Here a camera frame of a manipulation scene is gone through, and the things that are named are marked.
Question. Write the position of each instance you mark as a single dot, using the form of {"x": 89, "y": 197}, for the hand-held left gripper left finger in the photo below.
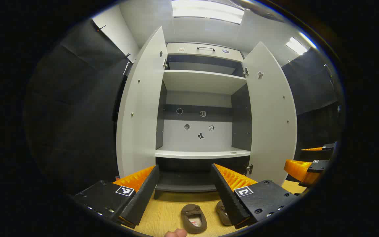
{"x": 143, "y": 194}

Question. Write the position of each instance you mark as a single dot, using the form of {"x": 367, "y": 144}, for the black backdrop cloth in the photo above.
{"x": 311, "y": 92}
{"x": 74, "y": 108}

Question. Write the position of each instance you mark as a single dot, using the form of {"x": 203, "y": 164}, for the dark flat panel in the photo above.
{"x": 118, "y": 95}

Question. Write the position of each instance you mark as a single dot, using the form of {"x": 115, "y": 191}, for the grey cabinet drawer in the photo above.
{"x": 189, "y": 50}

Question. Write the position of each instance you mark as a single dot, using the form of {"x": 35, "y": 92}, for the brown fuzzy shoe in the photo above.
{"x": 221, "y": 212}
{"x": 192, "y": 217}

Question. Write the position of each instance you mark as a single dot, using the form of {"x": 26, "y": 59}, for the large ceiling light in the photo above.
{"x": 206, "y": 10}

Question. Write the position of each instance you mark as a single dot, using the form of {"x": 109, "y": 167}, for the grey shoe cabinet door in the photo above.
{"x": 270, "y": 118}
{"x": 140, "y": 108}

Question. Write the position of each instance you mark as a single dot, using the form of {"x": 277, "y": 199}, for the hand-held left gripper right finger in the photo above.
{"x": 227, "y": 194}

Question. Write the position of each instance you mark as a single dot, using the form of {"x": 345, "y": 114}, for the small ceiling light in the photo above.
{"x": 296, "y": 46}

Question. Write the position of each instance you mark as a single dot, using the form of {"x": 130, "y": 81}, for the grey shoe cabinet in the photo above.
{"x": 197, "y": 138}

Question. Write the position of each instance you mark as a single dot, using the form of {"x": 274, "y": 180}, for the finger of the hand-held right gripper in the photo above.
{"x": 299, "y": 169}
{"x": 317, "y": 154}

